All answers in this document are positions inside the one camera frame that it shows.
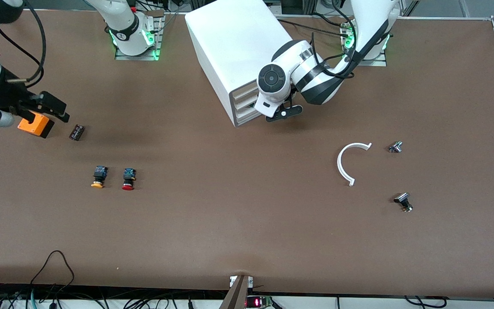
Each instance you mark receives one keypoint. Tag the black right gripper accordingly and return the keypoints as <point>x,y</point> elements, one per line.
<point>6,97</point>

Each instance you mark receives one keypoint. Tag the red push button blue body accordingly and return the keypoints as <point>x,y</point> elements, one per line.
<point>128,178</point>

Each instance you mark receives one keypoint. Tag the white plastic drawer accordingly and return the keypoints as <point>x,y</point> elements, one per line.
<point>242,94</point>
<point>242,104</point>
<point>242,114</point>

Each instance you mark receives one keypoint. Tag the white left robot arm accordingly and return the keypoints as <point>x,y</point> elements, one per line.
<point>315,77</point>

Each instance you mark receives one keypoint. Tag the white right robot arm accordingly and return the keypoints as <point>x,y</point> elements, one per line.
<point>122,17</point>

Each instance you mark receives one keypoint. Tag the yellow push button blue body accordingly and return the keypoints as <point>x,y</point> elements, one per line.
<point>99,176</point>

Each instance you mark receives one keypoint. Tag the white drawer cabinet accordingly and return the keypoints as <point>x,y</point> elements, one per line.
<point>230,43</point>

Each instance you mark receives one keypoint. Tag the orange box black base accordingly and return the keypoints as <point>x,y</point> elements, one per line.
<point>37,127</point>

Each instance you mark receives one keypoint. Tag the small black contact block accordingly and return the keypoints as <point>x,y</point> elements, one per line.
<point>76,131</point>

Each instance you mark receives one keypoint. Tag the device with red display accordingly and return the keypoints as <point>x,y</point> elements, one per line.
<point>257,302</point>

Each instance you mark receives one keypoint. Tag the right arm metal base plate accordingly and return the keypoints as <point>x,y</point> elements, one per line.
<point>140,57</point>

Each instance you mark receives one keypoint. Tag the brown camera post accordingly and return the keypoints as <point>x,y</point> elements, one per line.
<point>236,296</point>

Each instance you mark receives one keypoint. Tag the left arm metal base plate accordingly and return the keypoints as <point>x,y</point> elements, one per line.
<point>375,62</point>

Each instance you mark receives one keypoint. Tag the small silver switch part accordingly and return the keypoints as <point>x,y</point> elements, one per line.
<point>395,147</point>

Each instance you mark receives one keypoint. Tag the black silver selector switch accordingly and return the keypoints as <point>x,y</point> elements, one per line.
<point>403,200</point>

